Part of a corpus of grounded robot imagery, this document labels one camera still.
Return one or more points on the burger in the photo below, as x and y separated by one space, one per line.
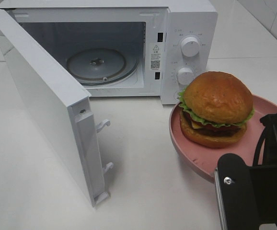
215 109

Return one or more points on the white upper microwave knob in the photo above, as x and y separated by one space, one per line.
190 46

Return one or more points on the pink plate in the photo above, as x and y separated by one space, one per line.
203 160

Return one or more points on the white microwave oven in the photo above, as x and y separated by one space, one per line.
152 30

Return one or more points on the white microwave knob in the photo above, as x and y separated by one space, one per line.
185 76
190 46

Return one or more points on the white microwave door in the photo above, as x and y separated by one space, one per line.
59 105

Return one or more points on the glass microwave turntable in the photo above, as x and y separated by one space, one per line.
100 66

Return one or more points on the white lower microwave knob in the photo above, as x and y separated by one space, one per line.
185 76

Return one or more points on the white microwave release button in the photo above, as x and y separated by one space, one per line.
176 94

